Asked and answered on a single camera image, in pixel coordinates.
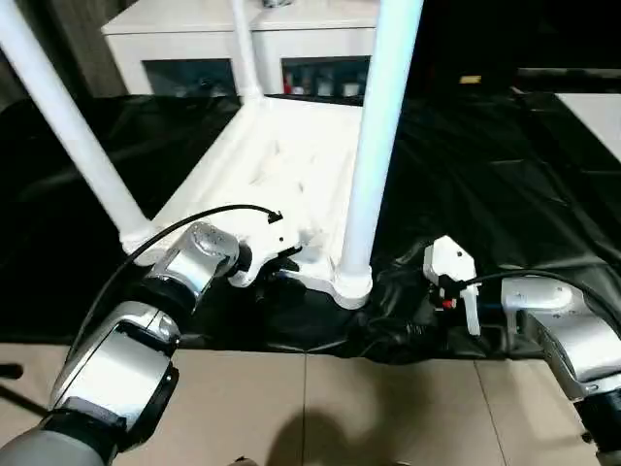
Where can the white plastic table top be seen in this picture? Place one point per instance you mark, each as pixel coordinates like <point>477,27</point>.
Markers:
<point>271,145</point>

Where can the white plastic table leg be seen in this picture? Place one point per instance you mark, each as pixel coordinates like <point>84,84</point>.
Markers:
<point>245,48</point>
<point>63,111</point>
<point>383,121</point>

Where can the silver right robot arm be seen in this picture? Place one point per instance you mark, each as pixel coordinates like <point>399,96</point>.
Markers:
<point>558,320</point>

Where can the black mat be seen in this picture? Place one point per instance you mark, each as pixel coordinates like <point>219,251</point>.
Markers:
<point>485,194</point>

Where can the small white jar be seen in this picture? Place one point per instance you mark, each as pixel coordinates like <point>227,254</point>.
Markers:
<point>349,89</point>
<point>323,87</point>

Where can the small yellow object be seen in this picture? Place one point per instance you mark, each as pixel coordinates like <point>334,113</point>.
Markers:
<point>469,79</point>

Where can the white flat board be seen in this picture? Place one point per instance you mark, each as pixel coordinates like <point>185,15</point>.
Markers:
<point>594,126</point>

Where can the white cabinet with glass doors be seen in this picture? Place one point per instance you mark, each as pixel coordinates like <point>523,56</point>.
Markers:
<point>184,43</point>

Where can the black stand leg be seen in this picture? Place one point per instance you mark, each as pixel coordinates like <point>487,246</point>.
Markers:
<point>22,388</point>

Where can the grey curtain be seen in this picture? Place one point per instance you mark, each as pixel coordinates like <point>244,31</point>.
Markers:
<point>82,48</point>

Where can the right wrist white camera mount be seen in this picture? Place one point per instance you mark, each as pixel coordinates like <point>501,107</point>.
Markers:
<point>451,262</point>

